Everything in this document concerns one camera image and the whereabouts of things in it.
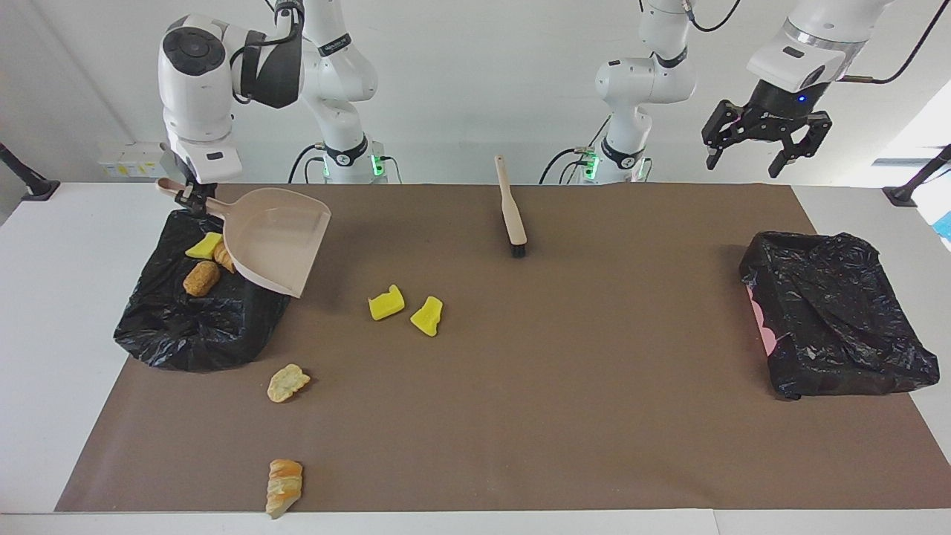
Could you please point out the black camera stand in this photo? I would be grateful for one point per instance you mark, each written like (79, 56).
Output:
(30, 186)
(910, 192)

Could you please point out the black bag-lined pink bin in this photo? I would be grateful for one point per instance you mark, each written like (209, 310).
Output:
(839, 327)

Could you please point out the plain bright yellow sponge scrap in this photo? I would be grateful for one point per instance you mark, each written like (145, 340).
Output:
(203, 246)

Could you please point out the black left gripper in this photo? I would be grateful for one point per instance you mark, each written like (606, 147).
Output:
(776, 108)

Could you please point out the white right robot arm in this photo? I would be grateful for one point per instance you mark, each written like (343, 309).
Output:
(197, 111)

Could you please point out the dimpled yellow sponge scrap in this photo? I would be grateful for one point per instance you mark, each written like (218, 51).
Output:
(427, 316)

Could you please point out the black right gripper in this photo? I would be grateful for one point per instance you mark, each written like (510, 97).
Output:
(197, 186)

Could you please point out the brown paper table mat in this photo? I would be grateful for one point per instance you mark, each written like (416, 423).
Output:
(520, 409)

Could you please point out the beige hand brush black bristles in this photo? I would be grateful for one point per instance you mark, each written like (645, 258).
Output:
(513, 215)

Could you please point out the orange striped sponge scrap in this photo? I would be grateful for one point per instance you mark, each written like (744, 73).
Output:
(284, 487)

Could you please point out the pale green-yellow sponge scrap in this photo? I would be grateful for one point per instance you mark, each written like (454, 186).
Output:
(223, 256)

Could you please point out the brown oval sponge scrap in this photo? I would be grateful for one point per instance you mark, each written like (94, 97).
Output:
(200, 279)

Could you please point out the pale beige sponge scrap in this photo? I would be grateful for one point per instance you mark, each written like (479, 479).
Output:
(287, 383)

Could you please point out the white power strip box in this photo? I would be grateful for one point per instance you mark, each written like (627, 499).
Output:
(134, 160)

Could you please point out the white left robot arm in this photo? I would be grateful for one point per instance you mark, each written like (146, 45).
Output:
(646, 82)

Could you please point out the blue object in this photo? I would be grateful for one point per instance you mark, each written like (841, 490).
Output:
(943, 225)

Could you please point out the notched yellow sponge scrap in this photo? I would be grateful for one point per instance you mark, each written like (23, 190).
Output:
(386, 304)

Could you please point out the beige plastic dustpan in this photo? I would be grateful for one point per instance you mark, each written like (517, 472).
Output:
(278, 238)

